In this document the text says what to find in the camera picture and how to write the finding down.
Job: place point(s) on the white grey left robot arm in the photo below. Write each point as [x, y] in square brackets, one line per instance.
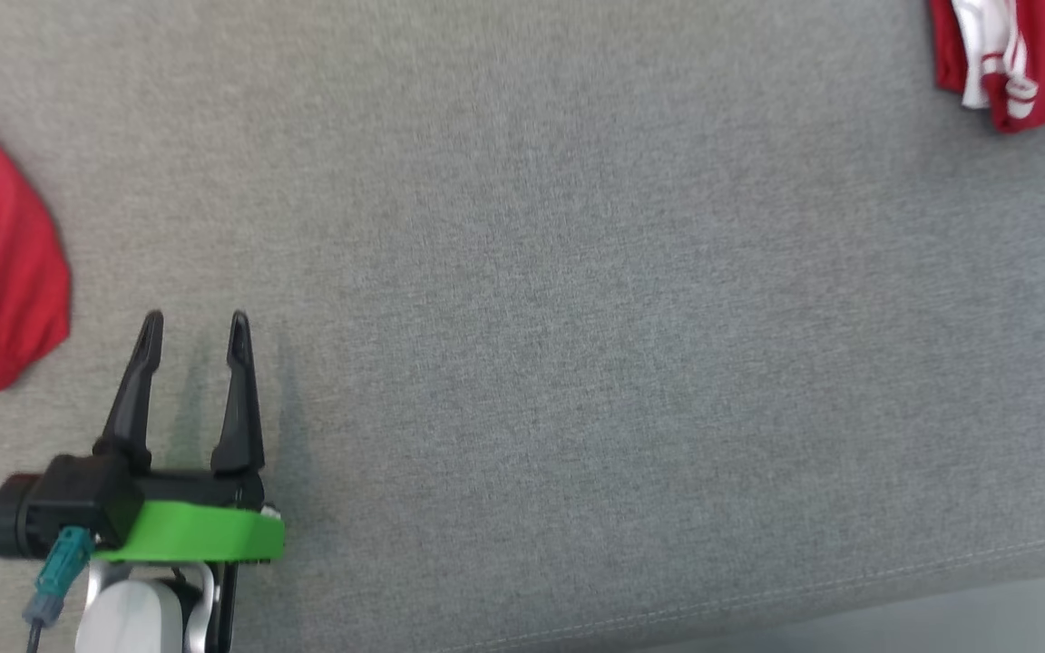
[132, 617]

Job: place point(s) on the red shorts with white stripe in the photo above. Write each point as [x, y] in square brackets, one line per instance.
[14, 272]

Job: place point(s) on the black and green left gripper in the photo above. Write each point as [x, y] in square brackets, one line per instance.
[196, 535]

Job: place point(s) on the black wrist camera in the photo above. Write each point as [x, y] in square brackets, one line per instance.
[69, 499]

